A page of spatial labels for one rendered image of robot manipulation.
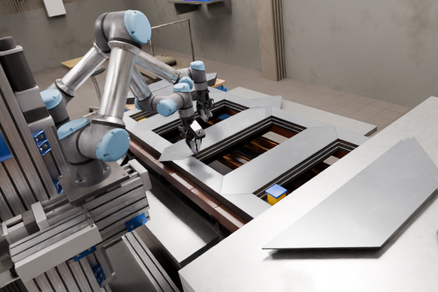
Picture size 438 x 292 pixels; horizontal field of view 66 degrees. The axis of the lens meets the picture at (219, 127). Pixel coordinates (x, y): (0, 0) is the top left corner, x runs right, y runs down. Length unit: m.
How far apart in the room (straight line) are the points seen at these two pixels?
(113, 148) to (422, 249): 0.92
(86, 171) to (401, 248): 1.02
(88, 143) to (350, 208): 0.84
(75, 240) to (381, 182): 1.00
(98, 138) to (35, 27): 7.81
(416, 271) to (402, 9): 3.27
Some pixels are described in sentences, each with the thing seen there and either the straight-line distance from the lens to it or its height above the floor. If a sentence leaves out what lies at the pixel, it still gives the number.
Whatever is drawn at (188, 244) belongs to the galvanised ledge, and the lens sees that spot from 1.50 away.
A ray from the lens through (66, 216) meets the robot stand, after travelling 1.39.
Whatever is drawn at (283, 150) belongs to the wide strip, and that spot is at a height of 0.87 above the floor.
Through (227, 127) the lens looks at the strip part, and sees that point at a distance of 1.90.
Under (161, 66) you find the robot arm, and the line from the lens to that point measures 1.70.
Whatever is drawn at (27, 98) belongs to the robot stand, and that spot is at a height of 1.35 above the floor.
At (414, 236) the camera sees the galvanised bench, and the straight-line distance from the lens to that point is 0.98.
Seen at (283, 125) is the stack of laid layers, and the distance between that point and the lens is 1.93.
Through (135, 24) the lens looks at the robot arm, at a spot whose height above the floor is 1.55.
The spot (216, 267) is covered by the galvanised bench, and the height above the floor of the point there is 1.05.
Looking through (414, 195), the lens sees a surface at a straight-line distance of 1.07.
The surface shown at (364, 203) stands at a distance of 1.01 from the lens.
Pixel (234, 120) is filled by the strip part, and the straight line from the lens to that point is 1.97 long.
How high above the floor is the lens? 1.71
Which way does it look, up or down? 26 degrees down
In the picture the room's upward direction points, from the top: 9 degrees counter-clockwise
